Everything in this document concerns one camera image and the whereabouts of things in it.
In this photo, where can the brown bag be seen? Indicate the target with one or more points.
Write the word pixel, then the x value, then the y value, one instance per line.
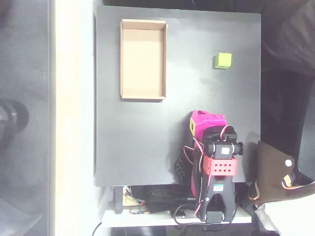
pixel 268 177

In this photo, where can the black table clamp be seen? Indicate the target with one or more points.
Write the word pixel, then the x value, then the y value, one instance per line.
pixel 118 200

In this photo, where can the black pouch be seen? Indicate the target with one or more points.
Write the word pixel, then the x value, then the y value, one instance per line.
pixel 167 197

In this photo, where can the dark grey fabric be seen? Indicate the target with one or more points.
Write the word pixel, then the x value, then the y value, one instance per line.
pixel 288 37

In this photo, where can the magenta gripper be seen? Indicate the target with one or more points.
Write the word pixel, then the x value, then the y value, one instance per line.
pixel 206 119

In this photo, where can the white shelf board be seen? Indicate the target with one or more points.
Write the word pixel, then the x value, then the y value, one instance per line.
pixel 137 220

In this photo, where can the shallow cardboard box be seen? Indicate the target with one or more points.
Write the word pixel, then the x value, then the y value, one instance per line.
pixel 142 61

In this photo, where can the yellow-green cube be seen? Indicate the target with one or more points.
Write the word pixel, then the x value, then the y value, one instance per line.
pixel 223 60

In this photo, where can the black chair part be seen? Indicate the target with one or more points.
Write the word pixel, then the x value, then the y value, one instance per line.
pixel 307 147

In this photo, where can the white cloth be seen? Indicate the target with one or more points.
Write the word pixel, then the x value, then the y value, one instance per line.
pixel 290 216

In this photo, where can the yellow square camera mount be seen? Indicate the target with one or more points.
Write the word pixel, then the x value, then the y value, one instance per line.
pixel 192 130

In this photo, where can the black perforated arm base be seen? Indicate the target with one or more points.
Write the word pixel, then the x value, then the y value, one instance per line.
pixel 182 169

